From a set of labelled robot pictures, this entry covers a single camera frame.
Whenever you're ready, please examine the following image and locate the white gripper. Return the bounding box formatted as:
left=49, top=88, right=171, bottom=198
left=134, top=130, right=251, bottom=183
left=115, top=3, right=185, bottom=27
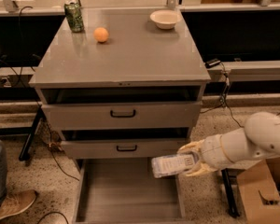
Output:
left=177, top=134, right=232, bottom=176

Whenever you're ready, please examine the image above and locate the clear plastic bottle white label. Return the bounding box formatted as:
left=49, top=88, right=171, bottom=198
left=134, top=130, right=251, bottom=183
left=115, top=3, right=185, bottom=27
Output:
left=151, top=152, right=199, bottom=178

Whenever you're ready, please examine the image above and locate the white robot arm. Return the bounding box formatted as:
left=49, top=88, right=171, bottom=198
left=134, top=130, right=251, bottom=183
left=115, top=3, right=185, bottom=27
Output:
left=177, top=112, right=280, bottom=176

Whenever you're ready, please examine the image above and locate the grey drawer cabinet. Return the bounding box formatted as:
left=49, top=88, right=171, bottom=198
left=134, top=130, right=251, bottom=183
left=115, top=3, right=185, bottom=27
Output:
left=29, top=7, right=212, bottom=224

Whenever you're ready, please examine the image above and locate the bottom grey drawer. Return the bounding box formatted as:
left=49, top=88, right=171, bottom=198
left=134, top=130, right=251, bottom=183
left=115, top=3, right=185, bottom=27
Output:
left=73, top=158, right=186, bottom=224

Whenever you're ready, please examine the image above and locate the grey drawer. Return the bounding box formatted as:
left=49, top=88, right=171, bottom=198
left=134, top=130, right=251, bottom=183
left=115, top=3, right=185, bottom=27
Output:
left=42, top=86, right=201, bottom=130
left=73, top=158, right=186, bottom=224
left=62, top=128, right=189, bottom=160

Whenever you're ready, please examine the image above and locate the middle grey drawer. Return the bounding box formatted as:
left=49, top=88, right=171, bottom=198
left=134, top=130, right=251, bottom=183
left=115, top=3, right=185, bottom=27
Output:
left=62, top=128, right=189, bottom=160

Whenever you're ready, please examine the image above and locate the top grey drawer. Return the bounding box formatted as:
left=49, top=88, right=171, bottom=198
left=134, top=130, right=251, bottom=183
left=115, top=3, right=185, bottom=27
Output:
left=42, top=86, right=201, bottom=130

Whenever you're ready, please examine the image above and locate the black table leg right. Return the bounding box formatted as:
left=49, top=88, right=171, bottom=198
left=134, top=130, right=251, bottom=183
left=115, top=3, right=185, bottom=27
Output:
left=221, top=169, right=240, bottom=218

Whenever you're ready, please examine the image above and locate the black table leg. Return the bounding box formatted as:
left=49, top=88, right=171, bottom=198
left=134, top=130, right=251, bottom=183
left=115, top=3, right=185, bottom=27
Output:
left=0, top=107, right=44, bottom=161
left=221, top=169, right=240, bottom=218

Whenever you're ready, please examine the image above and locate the cardboard box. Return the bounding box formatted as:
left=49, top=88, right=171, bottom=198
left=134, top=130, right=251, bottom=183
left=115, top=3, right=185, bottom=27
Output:
left=237, top=158, right=280, bottom=224

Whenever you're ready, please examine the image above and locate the black power adapter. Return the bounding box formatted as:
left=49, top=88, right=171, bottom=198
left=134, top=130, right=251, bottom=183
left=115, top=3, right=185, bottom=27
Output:
left=205, top=59, right=221, bottom=69

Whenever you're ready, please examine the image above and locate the white paper bowl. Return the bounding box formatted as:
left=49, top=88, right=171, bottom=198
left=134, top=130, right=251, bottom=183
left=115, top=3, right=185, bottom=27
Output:
left=150, top=10, right=181, bottom=30

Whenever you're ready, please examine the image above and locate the orange fruit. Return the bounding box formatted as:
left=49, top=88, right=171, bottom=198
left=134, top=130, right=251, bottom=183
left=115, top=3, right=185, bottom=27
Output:
left=93, top=27, right=109, bottom=43

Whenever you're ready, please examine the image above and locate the black table leg left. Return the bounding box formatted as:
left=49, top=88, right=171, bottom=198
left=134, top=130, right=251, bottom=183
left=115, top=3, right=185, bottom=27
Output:
left=0, top=107, right=44, bottom=161

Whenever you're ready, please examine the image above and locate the green soda can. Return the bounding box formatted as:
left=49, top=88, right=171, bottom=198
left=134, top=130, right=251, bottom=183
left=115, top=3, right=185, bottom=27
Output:
left=63, top=0, right=84, bottom=33

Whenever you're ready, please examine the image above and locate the black cable right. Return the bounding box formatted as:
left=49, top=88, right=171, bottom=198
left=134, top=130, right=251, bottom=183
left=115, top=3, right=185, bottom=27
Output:
left=201, top=63, right=280, bottom=129

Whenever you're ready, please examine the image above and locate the black cable on floor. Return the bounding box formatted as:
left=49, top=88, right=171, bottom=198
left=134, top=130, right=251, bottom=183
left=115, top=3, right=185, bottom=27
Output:
left=36, top=211, right=70, bottom=224

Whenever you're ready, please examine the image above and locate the black cable left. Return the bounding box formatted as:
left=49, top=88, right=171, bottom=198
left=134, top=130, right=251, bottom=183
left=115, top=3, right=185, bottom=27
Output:
left=0, top=6, right=81, bottom=182

